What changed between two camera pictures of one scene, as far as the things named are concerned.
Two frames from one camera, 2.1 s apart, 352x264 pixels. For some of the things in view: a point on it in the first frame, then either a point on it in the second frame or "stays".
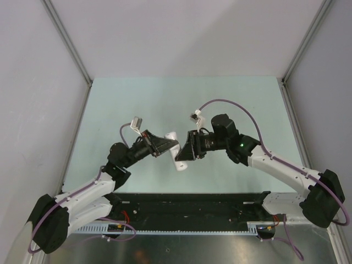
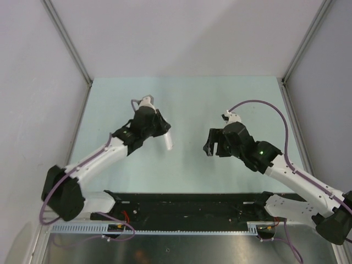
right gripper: (192, 148) to (215, 135)
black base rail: (188, 211) stays
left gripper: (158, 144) to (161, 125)
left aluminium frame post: (72, 50) stays
